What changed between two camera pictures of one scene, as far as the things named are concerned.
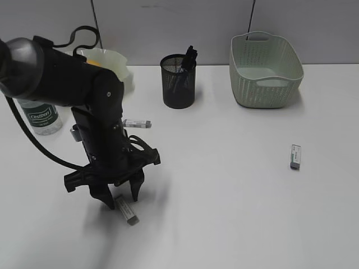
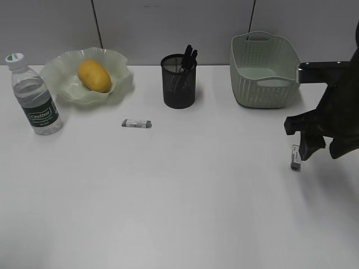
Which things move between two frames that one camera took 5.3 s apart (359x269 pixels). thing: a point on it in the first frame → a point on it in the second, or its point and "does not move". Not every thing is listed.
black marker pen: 189,63 → 187,57
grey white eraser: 145,124 does not move
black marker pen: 193,65 does not move
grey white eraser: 295,157 does not move
